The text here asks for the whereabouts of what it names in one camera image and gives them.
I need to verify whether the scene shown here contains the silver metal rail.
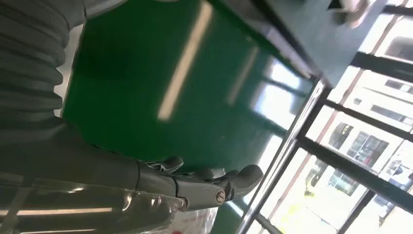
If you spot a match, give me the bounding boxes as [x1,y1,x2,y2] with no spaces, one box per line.
[237,80,327,234]

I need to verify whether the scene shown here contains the green conveyor belt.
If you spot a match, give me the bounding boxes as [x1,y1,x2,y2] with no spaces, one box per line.
[62,0,316,234]

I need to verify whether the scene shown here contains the grey machine housing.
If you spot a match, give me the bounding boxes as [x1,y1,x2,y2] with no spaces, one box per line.
[219,0,390,88]

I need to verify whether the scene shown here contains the transparent plastic guard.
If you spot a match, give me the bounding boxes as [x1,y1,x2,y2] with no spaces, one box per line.
[0,179,189,234]

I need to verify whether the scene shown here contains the black window frame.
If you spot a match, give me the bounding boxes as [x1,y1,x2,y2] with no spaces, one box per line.
[255,4,413,234]

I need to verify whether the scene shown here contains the white package with red print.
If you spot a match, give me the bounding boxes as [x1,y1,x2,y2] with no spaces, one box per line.
[169,208,220,234]

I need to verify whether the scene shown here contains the ribbed grey right arm sleeve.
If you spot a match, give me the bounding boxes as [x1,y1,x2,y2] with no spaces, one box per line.
[0,0,130,143]

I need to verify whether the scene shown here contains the white object on housing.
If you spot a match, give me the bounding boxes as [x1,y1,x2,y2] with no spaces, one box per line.
[328,0,369,28]

